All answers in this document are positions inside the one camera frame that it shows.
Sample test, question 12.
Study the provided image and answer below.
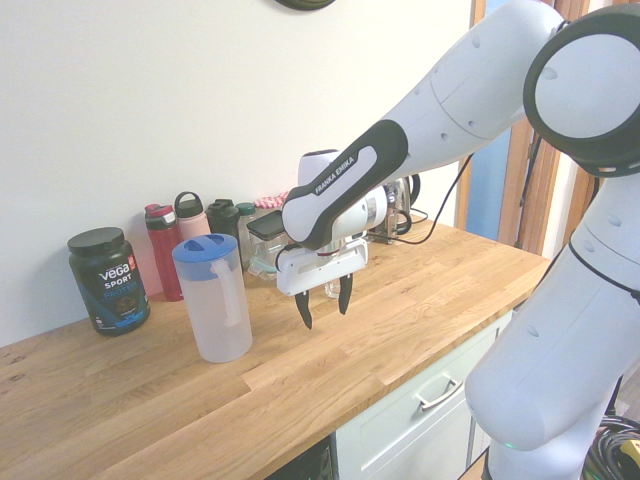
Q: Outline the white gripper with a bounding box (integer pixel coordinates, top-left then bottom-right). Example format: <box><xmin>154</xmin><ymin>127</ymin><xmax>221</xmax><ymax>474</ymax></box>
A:
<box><xmin>277</xmin><ymin>237</ymin><xmax>370</xmax><ymax>330</ymax></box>

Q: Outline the translucent pitcher with blue lid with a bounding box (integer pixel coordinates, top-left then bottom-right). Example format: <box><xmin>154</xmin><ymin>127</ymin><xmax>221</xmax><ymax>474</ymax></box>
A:
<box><xmin>171</xmin><ymin>233</ymin><xmax>254</xmax><ymax>364</ymax></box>

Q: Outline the red water bottle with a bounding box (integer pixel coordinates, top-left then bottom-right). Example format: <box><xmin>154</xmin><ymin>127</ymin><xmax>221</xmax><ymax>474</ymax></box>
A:
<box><xmin>144</xmin><ymin>203</ymin><xmax>186</xmax><ymax>303</ymax></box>

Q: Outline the clear container with black lid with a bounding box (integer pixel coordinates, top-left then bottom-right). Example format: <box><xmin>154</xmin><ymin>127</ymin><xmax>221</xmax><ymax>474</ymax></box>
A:
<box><xmin>246</xmin><ymin>209</ymin><xmax>289</xmax><ymax>261</ymax></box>

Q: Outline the glass French press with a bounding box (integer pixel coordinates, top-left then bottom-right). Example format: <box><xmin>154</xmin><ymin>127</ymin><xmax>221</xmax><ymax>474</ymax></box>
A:
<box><xmin>370</xmin><ymin>199</ymin><xmax>414</xmax><ymax>247</ymax></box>

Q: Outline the jar with red checked lid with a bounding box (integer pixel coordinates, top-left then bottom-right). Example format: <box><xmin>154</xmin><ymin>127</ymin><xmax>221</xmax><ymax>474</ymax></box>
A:
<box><xmin>253</xmin><ymin>192</ymin><xmax>292</xmax><ymax>212</ymax></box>

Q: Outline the steel electric kettle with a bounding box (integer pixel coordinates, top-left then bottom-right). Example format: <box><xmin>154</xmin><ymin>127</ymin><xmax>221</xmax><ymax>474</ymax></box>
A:
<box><xmin>383</xmin><ymin>172</ymin><xmax>423</xmax><ymax>236</ymax></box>

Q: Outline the black shaker bottle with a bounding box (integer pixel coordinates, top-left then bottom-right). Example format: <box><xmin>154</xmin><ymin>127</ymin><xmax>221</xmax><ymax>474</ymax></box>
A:
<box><xmin>205</xmin><ymin>198</ymin><xmax>243</xmax><ymax>272</ymax></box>

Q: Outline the pale green cabinet drawer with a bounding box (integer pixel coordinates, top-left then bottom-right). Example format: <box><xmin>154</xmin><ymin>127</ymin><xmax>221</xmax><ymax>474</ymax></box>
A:
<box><xmin>334</xmin><ymin>309</ymin><xmax>516</xmax><ymax>480</ymax></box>

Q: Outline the pink bottle with black cap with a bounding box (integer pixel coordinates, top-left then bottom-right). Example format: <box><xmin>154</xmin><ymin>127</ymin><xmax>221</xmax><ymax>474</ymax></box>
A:
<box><xmin>173</xmin><ymin>190</ymin><xmax>212</xmax><ymax>242</ymax></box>

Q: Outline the black dishwasher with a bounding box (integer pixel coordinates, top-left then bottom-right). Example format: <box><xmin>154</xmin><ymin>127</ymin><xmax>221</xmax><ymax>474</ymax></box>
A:
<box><xmin>292</xmin><ymin>432</ymin><xmax>337</xmax><ymax>480</ymax></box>

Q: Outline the black Vega protein tub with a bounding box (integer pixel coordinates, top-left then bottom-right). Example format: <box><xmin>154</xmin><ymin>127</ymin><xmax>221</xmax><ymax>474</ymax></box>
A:
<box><xmin>67</xmin><ymin>227</ymin><xmax>152</xmax><ymax>337</ymax></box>

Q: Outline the silver drawer handle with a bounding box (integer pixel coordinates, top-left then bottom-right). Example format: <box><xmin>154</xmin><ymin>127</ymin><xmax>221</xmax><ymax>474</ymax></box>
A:
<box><xmin>413</xmin><ymin>376</ymin><xmax>464</xmax><ymax>412</ymax></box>

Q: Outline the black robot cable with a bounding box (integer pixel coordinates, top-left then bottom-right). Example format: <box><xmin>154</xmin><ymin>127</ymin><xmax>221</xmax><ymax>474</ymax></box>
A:
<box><xmin>367</xmin><ymin>119</ymin><xmax>640</xmax><ymax>306</ymax></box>

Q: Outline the wooden door frame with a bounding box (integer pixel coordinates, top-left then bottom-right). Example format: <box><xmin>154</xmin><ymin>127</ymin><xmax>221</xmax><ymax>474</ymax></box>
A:
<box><xmin>469</xmin><ymin>0</ymin><xmax>566</xmax><ymax>261</ymax></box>

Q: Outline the black wall clock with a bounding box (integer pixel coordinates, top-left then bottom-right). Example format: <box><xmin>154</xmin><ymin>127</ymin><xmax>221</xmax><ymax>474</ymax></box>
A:
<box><xmin>273</xmin><ymin>0</ymin><xmax>337</xmax><ymax>11</ymax></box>

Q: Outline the coiled cable bundle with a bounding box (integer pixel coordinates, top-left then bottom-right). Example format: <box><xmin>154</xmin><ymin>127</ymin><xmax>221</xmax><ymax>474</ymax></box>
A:
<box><xmin>584</xmin><ymin>414</ymin><xmax>640</xmax><ymax>480</ymax></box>

